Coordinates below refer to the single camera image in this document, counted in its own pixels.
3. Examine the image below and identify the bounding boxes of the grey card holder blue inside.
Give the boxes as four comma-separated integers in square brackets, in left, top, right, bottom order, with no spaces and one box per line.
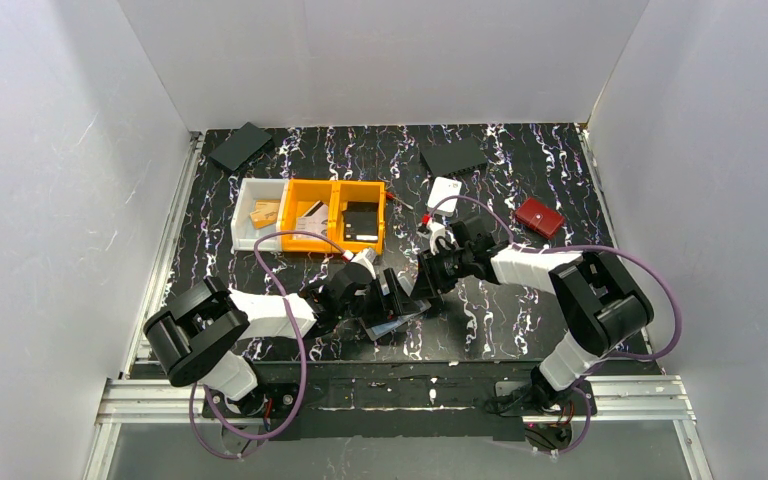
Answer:
[360,300,431,341]

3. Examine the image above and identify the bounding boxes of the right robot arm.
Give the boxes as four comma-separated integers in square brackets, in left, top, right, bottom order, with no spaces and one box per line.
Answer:
[411,217,654,397]

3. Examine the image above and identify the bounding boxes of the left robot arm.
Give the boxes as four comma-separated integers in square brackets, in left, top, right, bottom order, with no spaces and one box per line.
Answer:
[143,259,430,402]

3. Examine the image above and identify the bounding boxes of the white card holder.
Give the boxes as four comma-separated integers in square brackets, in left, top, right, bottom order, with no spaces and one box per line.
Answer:
[426,177,463,217]

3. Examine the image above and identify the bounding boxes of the black cards in orange bin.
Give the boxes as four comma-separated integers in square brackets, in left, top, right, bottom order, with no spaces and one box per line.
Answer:
[343,202,379,243]

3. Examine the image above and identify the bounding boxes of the silver cards in orange bin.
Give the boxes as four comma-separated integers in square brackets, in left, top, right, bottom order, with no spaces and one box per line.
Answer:
[295,201,329,237]

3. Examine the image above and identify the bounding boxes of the black card case far centre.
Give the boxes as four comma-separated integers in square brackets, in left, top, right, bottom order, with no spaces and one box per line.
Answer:
[420,138,488,178]

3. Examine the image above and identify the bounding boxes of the black card case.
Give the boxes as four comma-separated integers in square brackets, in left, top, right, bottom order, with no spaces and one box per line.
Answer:
[208,122,274,173]
[420,138,488,178]

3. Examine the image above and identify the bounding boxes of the red card holder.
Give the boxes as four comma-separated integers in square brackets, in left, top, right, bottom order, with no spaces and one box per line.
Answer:
[514,197,565,239]

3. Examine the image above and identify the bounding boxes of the tan cards in white bin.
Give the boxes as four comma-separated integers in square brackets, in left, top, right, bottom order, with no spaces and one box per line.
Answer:
[249,199,281,230]

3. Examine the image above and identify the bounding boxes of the black card case far left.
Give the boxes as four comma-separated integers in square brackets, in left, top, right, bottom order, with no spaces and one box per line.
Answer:
[208,122,274,173]

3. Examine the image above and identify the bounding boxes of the orange double bin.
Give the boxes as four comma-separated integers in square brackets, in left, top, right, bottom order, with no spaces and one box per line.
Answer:
[277,179,386,255]

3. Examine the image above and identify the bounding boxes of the white plastic bin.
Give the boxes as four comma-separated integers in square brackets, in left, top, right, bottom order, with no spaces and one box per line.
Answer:
[231,178,289,251]

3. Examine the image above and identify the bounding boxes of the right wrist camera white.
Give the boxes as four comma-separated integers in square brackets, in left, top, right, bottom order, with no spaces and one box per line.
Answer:
[418,214,457,255]

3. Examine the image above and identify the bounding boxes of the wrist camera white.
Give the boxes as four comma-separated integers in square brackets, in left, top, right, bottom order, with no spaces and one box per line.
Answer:
[342,247,378,278]
[418,214,457,255]

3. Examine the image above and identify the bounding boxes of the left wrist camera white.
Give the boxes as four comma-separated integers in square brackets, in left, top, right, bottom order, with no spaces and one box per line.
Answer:
[342,247,378,278]

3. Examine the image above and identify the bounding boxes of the red handled small tool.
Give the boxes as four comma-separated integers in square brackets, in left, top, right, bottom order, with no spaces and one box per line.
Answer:
[385,191,414,211]

